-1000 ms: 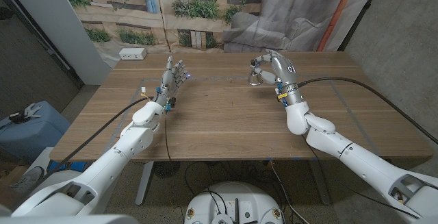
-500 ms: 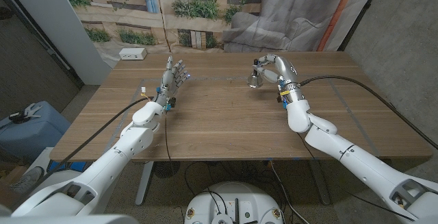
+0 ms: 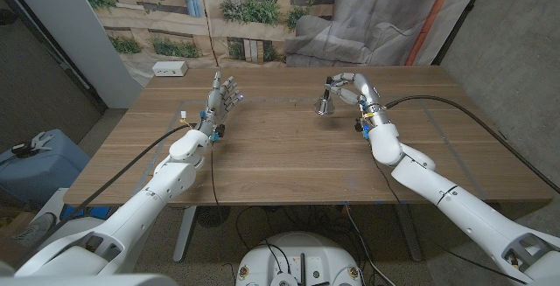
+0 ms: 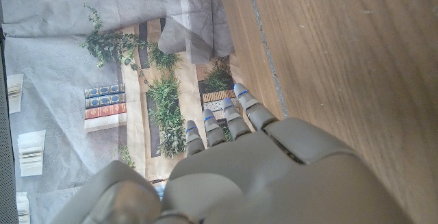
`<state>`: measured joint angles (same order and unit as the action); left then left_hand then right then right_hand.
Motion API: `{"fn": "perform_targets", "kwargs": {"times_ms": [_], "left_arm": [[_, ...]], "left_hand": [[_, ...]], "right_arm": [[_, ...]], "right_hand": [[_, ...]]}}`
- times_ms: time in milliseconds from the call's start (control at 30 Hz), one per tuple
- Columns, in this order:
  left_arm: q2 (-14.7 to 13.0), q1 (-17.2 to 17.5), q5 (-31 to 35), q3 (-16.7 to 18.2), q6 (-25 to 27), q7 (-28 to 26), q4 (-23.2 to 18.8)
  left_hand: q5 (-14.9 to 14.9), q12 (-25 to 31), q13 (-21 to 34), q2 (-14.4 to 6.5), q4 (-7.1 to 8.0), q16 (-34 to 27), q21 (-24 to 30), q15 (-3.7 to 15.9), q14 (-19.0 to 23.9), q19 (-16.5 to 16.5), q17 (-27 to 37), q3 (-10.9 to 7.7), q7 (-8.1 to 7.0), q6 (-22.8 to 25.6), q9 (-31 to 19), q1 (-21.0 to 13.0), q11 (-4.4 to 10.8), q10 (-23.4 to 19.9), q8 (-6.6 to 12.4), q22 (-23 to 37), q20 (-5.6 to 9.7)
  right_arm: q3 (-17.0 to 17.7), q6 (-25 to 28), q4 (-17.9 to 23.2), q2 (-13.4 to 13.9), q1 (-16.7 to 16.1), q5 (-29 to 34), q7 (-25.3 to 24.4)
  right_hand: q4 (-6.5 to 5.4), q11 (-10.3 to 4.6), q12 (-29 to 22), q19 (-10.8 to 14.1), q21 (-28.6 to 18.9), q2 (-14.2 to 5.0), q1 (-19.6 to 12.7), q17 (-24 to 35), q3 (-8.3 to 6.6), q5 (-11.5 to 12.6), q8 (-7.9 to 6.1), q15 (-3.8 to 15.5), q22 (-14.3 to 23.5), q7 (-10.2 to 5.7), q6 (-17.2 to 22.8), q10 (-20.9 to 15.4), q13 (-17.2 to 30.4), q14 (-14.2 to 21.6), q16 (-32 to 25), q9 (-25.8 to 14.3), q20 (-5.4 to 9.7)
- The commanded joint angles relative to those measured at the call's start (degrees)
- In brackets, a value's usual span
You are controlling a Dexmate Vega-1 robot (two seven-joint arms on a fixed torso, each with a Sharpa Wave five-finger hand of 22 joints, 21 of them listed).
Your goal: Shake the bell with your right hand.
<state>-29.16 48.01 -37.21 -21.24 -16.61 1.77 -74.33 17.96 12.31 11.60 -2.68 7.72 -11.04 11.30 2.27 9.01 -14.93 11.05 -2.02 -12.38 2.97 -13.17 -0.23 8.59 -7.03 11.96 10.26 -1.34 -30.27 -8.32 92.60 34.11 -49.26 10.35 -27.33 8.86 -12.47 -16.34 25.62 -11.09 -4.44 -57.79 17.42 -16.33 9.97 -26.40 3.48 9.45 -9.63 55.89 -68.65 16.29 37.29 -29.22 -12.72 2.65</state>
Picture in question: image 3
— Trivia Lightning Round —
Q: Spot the printed fabric backdrop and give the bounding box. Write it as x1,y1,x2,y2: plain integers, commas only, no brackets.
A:
72,0,489,88

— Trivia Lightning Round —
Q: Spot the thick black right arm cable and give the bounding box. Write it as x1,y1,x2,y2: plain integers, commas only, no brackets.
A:
383,94,560,195

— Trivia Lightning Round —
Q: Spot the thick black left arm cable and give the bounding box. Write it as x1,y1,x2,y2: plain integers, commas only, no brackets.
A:
8,122,198,272

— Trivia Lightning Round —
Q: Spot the black and white hand tool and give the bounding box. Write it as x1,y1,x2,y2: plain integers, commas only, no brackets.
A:
10,130,56,158

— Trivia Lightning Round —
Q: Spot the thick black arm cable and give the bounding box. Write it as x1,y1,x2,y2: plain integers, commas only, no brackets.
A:
383,94,560,195
8,122,198,272

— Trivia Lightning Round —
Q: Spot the blue plastic container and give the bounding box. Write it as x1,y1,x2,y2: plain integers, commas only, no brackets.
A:
0,129,92,211

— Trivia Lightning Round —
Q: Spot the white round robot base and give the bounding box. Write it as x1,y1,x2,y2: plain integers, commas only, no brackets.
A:
234,232,364,286

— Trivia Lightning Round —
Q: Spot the grey table leg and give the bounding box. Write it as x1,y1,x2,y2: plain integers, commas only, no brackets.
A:
395,202,424,263

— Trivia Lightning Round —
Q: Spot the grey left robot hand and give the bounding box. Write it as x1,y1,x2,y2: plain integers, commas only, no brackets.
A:
196,70,244,143

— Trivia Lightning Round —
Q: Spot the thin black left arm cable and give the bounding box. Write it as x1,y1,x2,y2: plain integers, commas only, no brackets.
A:
209,139,220,211

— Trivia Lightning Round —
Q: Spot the grey floor cable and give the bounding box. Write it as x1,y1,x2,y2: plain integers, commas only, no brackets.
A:
344,206,397,286

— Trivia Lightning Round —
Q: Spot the white robot torso rim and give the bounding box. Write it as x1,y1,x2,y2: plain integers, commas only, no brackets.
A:
0,273,179,286

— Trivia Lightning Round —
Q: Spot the black round floor stand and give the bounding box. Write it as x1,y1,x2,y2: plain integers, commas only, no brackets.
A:
195,206,232,228

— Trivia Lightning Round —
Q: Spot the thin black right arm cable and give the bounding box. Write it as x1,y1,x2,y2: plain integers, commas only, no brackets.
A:
370,154,529,285

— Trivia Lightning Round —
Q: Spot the white partition panel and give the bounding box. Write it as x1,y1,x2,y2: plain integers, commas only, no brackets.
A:
2,0,144,110

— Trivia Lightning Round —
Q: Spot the silver bell with black handle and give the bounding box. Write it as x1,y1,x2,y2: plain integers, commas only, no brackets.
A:
312,77,337,116

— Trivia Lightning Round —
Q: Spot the black backdrop pole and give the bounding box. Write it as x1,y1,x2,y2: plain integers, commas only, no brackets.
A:
430,0,494,66

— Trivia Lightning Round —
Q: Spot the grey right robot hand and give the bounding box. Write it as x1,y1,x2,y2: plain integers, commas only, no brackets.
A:
325,72,393,130

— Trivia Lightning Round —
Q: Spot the white power strip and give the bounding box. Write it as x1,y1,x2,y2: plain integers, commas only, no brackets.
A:
151,60,189,78

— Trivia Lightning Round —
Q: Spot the grey sneaker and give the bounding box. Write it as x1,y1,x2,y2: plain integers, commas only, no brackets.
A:
10,212,58,251

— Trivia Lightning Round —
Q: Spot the white connector with yellow wires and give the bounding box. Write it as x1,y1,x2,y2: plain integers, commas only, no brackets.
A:
178,109,196,129

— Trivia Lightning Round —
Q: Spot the white table leg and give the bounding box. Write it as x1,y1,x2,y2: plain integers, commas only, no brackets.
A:
172,206,198,264

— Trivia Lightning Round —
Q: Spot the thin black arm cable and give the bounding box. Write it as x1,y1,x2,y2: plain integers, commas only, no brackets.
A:
209,139,220,211
370,154,529,285

